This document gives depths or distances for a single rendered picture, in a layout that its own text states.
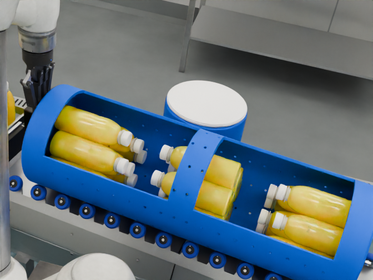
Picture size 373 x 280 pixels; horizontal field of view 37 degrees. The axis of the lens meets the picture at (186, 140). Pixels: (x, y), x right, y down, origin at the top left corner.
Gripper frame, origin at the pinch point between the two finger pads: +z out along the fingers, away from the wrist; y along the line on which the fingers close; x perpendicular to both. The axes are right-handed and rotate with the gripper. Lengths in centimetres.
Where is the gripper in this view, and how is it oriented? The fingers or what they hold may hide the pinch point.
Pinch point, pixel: (38, 114)
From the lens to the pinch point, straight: 154.5
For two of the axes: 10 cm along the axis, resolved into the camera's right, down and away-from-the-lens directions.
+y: -3.4, 5.2, -7.8
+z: -1.4, 7.9, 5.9
